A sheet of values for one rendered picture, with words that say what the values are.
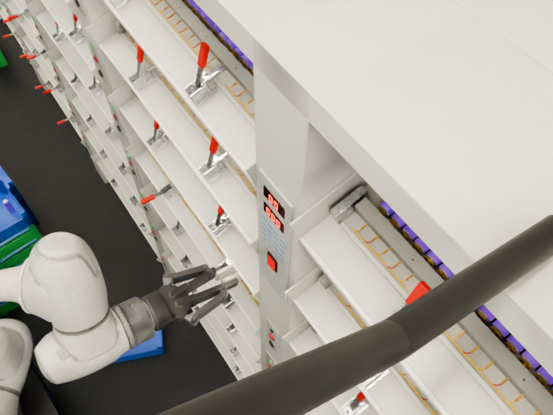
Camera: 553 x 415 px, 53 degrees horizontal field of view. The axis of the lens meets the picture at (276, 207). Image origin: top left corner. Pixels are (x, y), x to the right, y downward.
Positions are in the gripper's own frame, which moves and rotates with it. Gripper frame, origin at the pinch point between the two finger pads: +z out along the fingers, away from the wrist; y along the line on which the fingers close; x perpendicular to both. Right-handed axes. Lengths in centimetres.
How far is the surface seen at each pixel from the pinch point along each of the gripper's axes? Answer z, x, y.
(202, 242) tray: 2.0, 7.9, 14.8
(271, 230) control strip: -10.5, -42.3, -16.9
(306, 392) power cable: -36, -79, -45
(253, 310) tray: 2.3, 7.7, -6.8
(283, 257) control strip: -10.1, -39.5, -20.1
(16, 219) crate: -26, 68, 90
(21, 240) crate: -26, 73, 84
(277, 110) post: -15, -66, -17
